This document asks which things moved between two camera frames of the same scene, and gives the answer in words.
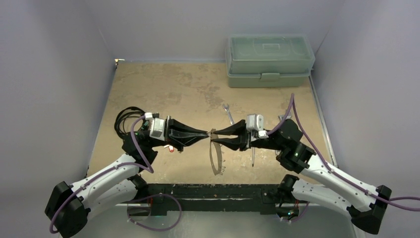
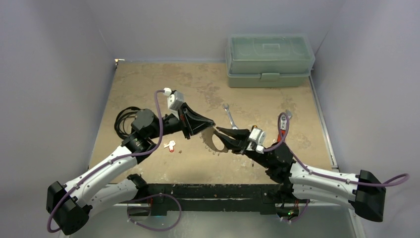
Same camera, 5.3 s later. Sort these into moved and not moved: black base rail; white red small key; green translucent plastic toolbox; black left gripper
Moved: black left gripper
Not moved: white red small key; black base rail; green translucent plastic toolbox
